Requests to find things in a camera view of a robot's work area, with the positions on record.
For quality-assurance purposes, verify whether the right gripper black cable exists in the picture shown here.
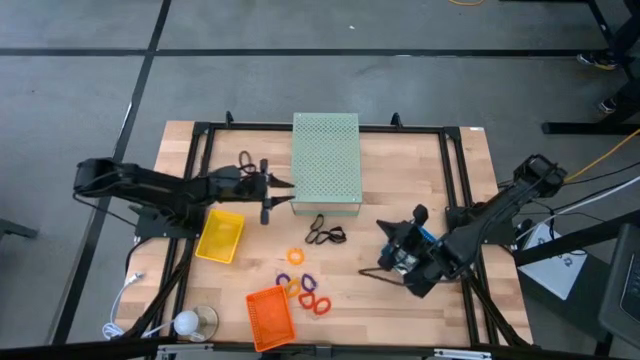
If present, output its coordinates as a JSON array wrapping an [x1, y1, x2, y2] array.
[[357, 267, 409, 289]]

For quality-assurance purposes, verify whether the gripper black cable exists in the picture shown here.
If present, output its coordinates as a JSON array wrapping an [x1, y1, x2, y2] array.
[[237, 149, 257, 175], [357, 267, 409, 289]]

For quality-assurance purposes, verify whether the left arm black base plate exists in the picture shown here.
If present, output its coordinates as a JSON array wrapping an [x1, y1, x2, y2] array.
[[134, 207, 207, 240]]

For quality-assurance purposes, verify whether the white floor cable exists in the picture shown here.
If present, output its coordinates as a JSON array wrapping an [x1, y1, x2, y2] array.
[[573, 175, 640, 209]]

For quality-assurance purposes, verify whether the black desk leg frame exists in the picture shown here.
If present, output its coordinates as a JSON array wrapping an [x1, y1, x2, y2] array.
[[542, 0, 640, 136]]

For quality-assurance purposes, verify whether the green crayon box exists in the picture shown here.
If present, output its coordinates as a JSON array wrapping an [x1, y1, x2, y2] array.
[[389, 244, 421, 276]]

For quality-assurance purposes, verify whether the orange plastic basket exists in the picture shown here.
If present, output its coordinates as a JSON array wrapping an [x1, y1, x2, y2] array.
[[245, 284, 297, 353]]

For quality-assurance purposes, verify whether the white box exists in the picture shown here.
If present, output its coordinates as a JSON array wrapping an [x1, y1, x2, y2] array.
[[518, 222, 590, 301]]

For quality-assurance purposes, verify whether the yellow plastic basket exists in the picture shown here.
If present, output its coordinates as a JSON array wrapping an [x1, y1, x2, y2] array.
[[194, 208, 246, 265]]

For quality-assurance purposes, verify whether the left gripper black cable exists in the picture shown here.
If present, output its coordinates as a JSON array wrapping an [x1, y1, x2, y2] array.
[[237, 149, 257, 175]]

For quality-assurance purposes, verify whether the black desk beam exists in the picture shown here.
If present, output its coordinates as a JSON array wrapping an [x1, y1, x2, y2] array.
[[513, 208, 640, 267]]

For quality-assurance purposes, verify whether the silver metal bracket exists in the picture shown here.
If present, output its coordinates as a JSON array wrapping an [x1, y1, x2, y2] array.
[[433, 348, 494, 360], [156, 343, 201, 360]]

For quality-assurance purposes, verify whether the black aluminium table frame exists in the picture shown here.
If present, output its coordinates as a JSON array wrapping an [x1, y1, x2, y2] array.
[[115, 112, 532, 349]]

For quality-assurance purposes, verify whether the blue plastic basket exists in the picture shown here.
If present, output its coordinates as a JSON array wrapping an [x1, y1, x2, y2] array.
[[382, 225, 441, 277]]

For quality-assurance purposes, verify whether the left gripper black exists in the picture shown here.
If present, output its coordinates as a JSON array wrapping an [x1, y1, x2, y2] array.
[[214, 158, 296, 226]]

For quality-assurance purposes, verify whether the yellow extension cable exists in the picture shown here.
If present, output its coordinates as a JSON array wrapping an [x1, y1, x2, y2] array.
[[564, 128, 640, 184]]

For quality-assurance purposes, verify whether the person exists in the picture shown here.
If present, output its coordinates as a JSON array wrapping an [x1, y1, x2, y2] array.
[[607, 0, 640, 121]]

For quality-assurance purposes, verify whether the white round ball device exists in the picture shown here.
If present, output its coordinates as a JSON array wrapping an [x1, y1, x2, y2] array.
[[172, 310, 200, 337]]

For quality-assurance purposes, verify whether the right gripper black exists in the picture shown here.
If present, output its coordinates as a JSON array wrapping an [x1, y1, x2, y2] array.
[[375, 203, 455, 300]]

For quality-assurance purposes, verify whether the black furniture foot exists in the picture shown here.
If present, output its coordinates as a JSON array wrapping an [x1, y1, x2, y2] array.
[[0, 217, 40, 241]]

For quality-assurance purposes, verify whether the green perforated metal shelf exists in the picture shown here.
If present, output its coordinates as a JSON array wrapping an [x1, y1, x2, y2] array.
[[290, 112, 364, 218]]

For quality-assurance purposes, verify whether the dark grey chair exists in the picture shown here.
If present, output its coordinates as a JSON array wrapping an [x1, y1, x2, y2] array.
[[598, 223, 640, 351]]

